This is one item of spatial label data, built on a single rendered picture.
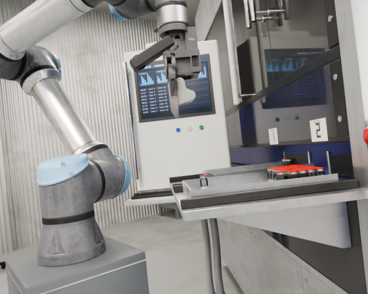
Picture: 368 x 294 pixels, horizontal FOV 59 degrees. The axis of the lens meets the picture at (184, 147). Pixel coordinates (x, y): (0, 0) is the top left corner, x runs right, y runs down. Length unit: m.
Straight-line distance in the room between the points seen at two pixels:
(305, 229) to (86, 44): 4.71
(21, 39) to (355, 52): 0.76
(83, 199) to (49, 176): 0.09
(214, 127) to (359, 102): 0.98
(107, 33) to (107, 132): 1.55
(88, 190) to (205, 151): 0.97
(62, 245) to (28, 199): 3.95
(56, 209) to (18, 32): 0.43
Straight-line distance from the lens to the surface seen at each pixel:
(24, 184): 4.68
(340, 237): 0.89
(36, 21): 0.87
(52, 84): 1.01
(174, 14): 0.80
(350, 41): 0.82
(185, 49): 0.80
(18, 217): 4.70
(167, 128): 1.68
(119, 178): 0.87
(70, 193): 0.76
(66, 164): 0.75
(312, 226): 0.85
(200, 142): 1.66
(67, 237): 0.76
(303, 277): 1.23
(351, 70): 0.81
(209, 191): 0.73
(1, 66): 0.99
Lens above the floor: 1.01
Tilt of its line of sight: level
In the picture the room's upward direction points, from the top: 6 degrees counter-clockwise
